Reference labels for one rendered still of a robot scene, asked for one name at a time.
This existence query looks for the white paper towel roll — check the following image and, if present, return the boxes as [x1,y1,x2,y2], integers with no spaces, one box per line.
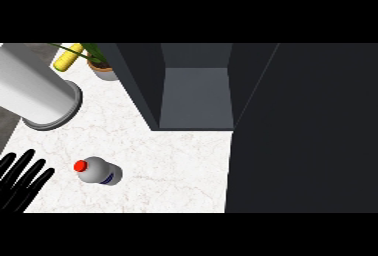
[0,43,84,131]

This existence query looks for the white bottle with red cap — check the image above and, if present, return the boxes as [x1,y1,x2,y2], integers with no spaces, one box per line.
[72,156,124,187]

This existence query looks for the potted green plant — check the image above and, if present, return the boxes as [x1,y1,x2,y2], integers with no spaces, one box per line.
[47,43,119,82]

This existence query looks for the yellow corn cob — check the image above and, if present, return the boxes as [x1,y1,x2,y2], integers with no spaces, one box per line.
[51,43,85,73]

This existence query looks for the dark grey cabinet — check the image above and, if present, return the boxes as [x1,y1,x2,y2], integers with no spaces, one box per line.
[96,43,280,132]

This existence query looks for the dark grey cabinet door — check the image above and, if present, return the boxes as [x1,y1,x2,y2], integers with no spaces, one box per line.
[224,43,378,214]

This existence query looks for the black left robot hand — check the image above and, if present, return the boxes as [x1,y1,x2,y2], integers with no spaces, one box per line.
[0,148,56,214]

